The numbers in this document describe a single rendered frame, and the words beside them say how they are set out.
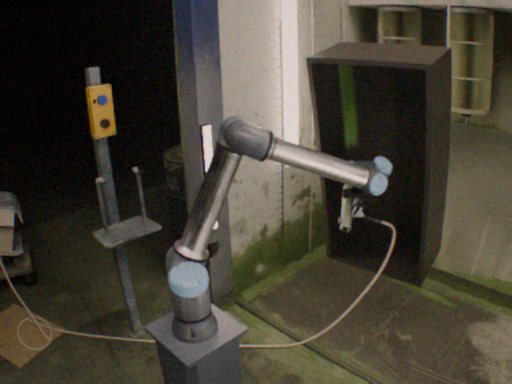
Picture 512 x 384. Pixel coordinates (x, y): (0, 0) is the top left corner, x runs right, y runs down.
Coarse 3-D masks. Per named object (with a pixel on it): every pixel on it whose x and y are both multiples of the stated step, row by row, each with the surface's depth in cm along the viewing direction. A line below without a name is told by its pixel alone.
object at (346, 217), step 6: (348, 186) 208; (342, 198) 206; (348, 198) 202; (342, 204) 202; (348, 204) 199; (342, 210) 198; (348, 210) 196; (342, 216) 195; (348, 216) 193; (354, 216) 195; (366, 216) 197; (372, 216) 198; (342, 222) 191; (348, 222) 190; (372, 222) 199; (378, 222) 198; (342, 228) 191; (348, 228) 190
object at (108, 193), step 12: (96, 72) 189; (96, 144) 202; (96, 156) 205; (108, 156) 206; (108, 168) 207; (108, 180) 209; (108, 192) 211; (108, 204) 212; (108, 216) 215; (120, 252) 224; (120, 264) 226; (120, 276) 229; (120, 288) 236; (132, 288) 236; (132, 300) 238; (132, 312) 239; (132, 324) 242
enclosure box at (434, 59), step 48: (336, 48) 192; (384, 48) 179; (432, 48) 169; (336, 96) 212; (384, 96) 204; (432, 96) 153; (336, 144) 222; (384, 144) 219; (432, 144) 165; (336, 192) 233; (384, 192) 234; (432, 192) 180; (336, 240) 247; (384, 240) 244; (432, 240) 202
